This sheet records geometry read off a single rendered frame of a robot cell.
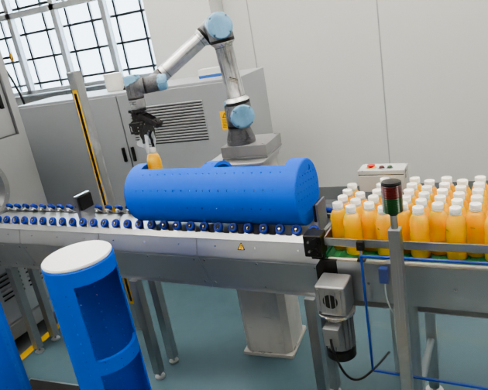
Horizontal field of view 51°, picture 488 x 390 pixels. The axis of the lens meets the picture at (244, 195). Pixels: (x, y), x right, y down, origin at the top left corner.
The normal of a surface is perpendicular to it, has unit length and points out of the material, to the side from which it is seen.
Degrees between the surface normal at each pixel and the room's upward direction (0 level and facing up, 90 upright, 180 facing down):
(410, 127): 90
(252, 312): 90
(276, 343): 90
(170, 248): 70
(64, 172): 90
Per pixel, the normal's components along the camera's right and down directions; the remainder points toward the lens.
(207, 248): -0.47, 0.02
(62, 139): -0.35, 0.35
